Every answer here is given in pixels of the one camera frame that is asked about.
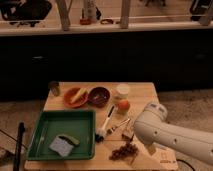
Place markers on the bunch of dark grapes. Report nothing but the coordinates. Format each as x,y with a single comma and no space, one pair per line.
127,150

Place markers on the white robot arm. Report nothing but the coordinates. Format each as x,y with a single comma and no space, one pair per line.
150,126

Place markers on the purple bowl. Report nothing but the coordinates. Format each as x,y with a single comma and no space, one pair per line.
99,96

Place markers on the orange bowl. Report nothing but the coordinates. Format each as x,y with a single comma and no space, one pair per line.
69,95

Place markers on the white plastic cup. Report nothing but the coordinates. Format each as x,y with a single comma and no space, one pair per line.
122,91

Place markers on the yellow banana piece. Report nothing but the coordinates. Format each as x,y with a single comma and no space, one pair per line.
79,95

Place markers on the metal fork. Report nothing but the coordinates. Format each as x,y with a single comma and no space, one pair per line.
113,128

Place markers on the green plastic tray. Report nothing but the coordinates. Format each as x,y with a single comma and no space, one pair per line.
79,124

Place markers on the small wooden box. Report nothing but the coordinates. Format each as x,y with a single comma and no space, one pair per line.
128,132

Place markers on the small metal cup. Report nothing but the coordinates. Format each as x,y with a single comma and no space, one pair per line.
54,88

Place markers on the green cucumber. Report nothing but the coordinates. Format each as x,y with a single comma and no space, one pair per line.
70,139

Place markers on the red round object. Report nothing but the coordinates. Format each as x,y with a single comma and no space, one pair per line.
84,21

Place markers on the blue sponge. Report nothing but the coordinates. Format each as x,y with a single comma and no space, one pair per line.
62,147

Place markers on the black pole stand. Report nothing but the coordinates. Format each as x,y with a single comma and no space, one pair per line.
17,157

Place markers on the black office chair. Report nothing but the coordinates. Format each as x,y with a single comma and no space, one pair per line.
30,12

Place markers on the wooden post middle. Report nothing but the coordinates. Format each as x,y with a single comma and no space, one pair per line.
125,11

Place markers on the wooden post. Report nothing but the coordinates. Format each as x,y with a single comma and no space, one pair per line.
63,12
125,11

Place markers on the wooden post left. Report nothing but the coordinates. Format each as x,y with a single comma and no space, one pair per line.
63,12

